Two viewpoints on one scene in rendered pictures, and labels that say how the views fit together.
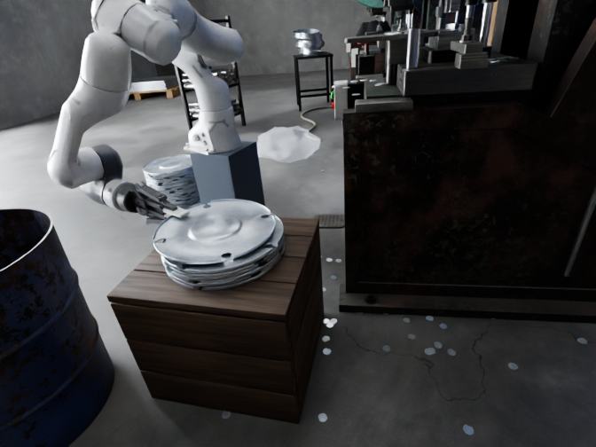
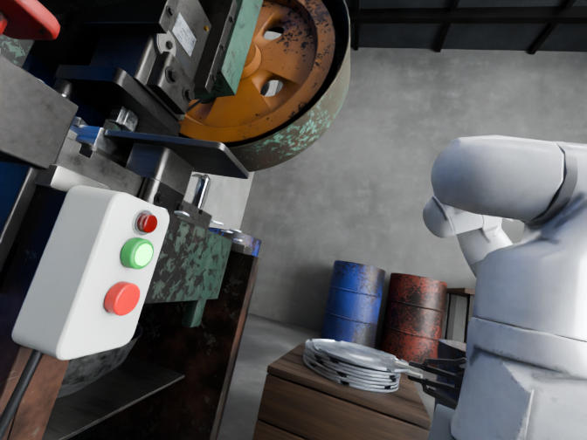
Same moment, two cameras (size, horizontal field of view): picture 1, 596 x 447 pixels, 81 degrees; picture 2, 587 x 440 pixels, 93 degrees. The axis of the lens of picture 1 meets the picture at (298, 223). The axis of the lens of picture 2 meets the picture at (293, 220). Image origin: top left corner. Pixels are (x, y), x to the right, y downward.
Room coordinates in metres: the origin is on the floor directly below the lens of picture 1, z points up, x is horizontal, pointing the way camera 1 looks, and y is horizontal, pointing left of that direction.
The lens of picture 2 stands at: (1.67, -0.04, 0.59)
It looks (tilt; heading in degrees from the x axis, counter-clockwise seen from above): 11 degrees up; 183
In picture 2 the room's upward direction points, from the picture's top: 13 degrees clockwise
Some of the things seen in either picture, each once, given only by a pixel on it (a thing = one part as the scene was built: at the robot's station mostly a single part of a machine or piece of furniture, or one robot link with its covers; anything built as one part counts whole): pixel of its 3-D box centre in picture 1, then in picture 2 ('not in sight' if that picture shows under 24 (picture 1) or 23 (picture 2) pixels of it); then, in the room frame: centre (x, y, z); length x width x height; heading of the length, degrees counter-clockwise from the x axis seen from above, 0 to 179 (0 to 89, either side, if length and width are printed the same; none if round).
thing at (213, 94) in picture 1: (199, 71); (563, 236); (1.31, 0.29, 0.71); 0.18 x 0.11 x 0.25; 82
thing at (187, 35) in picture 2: not in sight; (164, 44); (1.12, -0.44, 1.04); 0.17 x 0.15 x 0.30; 79
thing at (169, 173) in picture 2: (388, 58); (172, 182); (1.15, -0.31, 0.72); 0.25 x 0.14 x 0.14; 79
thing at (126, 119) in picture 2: (451, 3); (125, 120); (1.11, -0.47, 0.84); 0.05 x 0.03 x 0.04; 169
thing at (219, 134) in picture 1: (210, 127); (571, 405); (1.32, 0.29, 0.52); 0.22 x 0.19 x 0.14; 60
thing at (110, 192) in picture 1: (129, 198); not in sight; (0.98, 0.50, 0.41); 0.13 x 0.05 x 0.12; 146
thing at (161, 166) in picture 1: (171, 164); not in sight; (1.84, 0.65, 0.23); 0.29 x 0.29 x 0.01
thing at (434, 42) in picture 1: (449, 37); (110, 154); (1.11, -0.48, 0.76); 0.15 x 0.09 x 0.05; 169
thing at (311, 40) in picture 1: (312, 68); not in sight; (4.23, -0.32, 0.40); 0.45 x 0.40 x 0.79; 1
